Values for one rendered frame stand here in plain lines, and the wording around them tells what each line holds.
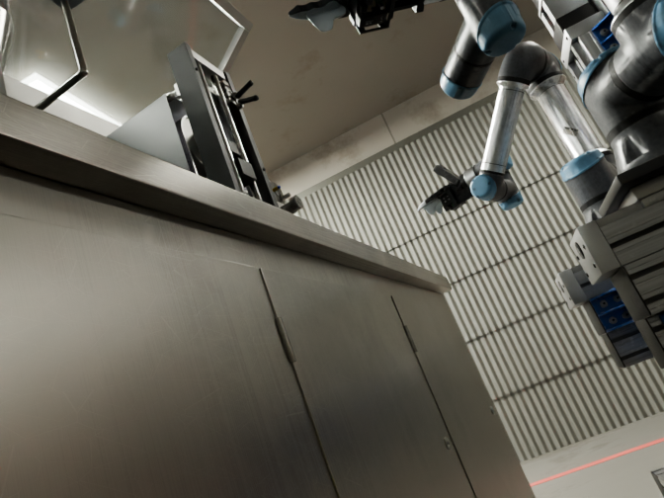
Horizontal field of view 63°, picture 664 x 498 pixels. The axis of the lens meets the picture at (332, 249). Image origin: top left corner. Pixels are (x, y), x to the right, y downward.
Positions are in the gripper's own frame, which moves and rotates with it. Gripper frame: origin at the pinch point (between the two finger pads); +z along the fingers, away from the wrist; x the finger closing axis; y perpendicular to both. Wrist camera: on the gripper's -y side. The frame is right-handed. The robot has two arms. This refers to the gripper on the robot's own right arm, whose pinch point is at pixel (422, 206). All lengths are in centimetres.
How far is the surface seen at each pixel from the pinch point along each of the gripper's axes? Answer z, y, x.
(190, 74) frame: -21, -27, -104
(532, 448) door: 111, 145, 189
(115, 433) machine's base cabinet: -52, 37, -159
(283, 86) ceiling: 112, -158, 120
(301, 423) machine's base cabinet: -44, 43, -136
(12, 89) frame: 21, -54, -118
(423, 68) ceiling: 55, -144, 225
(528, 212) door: 47, -4, 241
